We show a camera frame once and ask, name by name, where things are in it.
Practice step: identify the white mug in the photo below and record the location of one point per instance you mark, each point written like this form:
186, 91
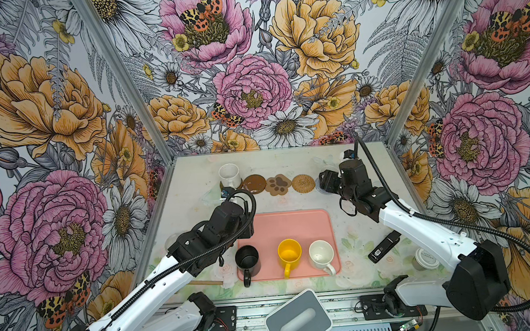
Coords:
230, 174
321, 255

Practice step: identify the dark brown round wooden coaster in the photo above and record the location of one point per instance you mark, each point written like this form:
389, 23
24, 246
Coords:
255, 184

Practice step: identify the woven rattan round coaster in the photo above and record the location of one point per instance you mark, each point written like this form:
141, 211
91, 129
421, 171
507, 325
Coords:
303, 184

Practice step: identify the light brown round wooden coaster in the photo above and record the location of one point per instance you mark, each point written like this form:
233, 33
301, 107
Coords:
231, 186

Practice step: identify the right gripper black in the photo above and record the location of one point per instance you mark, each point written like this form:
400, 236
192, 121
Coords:
328, 182

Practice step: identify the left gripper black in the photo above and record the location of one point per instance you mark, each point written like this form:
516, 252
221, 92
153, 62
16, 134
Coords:
247, 232

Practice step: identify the yellow mug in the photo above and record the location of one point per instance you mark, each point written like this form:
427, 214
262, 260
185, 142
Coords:
290, 253

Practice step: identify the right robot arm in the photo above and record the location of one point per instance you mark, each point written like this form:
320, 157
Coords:
478, 280

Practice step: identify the right small circuit board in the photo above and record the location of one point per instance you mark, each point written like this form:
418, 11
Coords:
409, 325

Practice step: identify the black mug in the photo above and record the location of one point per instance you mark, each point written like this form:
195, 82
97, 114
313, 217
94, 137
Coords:
248, 263

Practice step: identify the clear glass bowl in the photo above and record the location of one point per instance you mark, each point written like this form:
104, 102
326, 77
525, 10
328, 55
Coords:
170, 241

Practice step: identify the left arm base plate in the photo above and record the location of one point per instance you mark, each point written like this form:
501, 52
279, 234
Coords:
225, 319

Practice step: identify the pink rectangular tray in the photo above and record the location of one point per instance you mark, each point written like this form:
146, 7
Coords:
305, 227

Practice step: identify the paw shaped wooden coaster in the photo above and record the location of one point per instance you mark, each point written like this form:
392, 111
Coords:
278, 185

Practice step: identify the white grey box device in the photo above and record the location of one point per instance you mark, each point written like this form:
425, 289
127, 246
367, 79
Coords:
304, 312

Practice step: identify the black handheld device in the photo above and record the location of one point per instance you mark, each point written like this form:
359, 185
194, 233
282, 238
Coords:
384, 247

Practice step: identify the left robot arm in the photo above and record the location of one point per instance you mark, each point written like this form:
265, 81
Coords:
187, 257

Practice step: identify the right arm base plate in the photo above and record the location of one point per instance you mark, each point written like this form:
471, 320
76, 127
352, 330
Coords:
374, 307

